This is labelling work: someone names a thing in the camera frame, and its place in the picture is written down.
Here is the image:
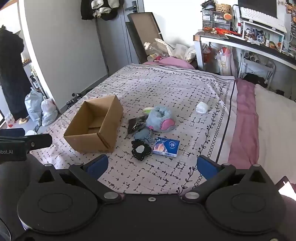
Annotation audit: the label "grey plastic bag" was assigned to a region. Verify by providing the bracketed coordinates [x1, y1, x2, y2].
[25, 87, 44, 126]

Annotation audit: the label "pink bed sheet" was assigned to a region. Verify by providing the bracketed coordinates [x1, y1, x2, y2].
[133, 64, 259, 169]

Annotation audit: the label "clear plastic bottle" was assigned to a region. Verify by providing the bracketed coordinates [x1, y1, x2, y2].
[144, 42, 169, 57]

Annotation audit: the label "blue pink plush slipper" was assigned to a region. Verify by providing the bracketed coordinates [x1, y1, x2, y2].
[145, 106, 176, 132]

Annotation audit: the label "blue tissue packet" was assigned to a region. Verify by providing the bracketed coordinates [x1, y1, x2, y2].
[152, 137, 180, 158]

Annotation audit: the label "hanging black white clothes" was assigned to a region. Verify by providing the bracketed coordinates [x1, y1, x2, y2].
[80, 0, 122, 21]

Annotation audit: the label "white black desk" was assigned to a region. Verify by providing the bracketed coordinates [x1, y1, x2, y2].
[193, 31, 295, 70]

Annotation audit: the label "white shopping bag under desk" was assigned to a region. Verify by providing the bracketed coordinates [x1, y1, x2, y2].
[215, 47, 231, 76]

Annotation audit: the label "white tissue pack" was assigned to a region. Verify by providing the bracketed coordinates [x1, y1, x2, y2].
[196, 101, 209, 114]

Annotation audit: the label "brown framed board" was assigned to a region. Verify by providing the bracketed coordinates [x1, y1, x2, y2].
[125, 12, 163, 64]

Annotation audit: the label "white keyboard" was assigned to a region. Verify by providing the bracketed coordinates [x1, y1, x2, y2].
[239, 7, 287, 33]

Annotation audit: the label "white plastic bags pile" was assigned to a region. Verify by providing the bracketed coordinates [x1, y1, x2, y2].
[171, 44, 196, 62]

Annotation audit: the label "patterned white black bedspread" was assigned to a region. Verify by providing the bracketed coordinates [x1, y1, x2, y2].
[33, 64, 237, 194]

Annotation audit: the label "white shelf rack under desk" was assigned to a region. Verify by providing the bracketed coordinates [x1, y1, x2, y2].
[238, 51, 276, 90]

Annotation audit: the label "white red plastic bag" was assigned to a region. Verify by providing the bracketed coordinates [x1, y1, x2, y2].
[41, 96, 58, 126]

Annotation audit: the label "cream blanket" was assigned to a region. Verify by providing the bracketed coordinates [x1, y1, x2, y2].
[254, 85, 296, 184]

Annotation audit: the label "blue knitted pouch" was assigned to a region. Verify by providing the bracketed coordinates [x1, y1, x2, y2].
[134, 128, 154, 144]

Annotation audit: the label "brown cardboard box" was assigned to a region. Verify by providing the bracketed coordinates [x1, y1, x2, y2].
[64, 95, 123, 153]

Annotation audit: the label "black hanging coat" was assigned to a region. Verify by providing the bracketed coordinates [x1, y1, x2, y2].
[1, 26, 31, 125]

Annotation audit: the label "plush hamburger toy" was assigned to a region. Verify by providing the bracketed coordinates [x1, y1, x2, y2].
[142, 107, 154, 115]

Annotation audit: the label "grey door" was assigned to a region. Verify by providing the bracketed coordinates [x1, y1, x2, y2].
[95, 1, 144, 76]

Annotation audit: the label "grey drawer organizer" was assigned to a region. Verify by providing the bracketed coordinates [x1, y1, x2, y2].
[202, 10, 232, 30]

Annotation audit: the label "black plastic item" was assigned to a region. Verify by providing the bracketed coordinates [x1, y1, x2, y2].
[127, 115, 147, 135]

